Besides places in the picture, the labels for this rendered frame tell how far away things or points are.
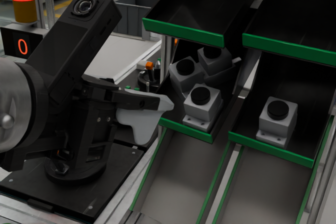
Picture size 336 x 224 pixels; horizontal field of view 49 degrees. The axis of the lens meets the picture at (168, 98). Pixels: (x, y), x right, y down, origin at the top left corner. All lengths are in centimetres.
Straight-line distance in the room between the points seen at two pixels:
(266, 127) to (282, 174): 17
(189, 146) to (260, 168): 14
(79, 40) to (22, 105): 8
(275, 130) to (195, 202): 23
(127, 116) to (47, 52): 11
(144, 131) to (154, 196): 33
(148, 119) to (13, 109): 18
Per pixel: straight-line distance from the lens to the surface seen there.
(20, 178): 89
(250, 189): 71
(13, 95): 28
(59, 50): 33
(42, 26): 98
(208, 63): 61
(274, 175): 71
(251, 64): 67
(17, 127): 29
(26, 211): 82
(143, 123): 41
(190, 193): 71
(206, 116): 56
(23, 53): 96
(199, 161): 72
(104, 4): 35
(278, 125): 55
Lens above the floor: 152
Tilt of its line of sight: 28 degrees down
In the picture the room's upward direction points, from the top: 3 degrees clockwise
